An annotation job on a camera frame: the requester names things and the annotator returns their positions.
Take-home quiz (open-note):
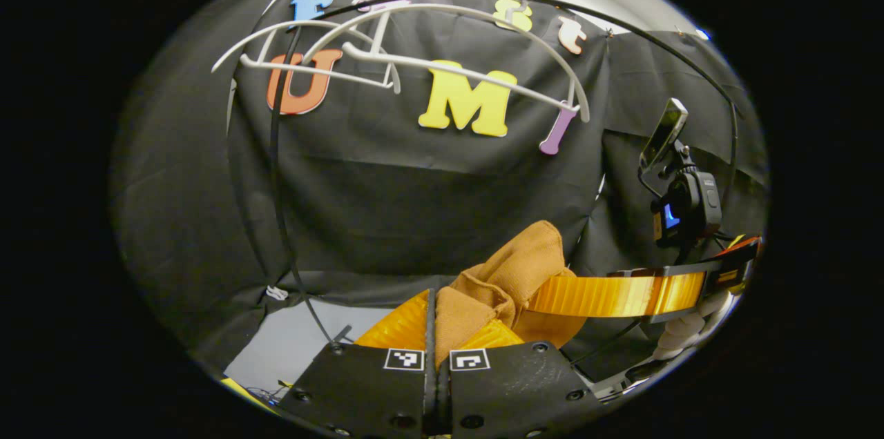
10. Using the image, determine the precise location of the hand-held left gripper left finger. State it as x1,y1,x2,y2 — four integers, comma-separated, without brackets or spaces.
276,289,439,439

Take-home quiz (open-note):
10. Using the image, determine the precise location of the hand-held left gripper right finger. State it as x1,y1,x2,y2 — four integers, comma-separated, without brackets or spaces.
437,318,608,439

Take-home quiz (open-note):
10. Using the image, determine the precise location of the brown jacket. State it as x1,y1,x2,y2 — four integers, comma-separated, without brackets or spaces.
434,220,588,367

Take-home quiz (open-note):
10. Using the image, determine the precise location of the black clothes rack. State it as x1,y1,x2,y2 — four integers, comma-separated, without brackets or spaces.
268,0,740,350

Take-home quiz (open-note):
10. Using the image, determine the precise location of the white clothes hanger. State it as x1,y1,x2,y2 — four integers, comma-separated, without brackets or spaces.
302,0,591,124
211,19,402,95

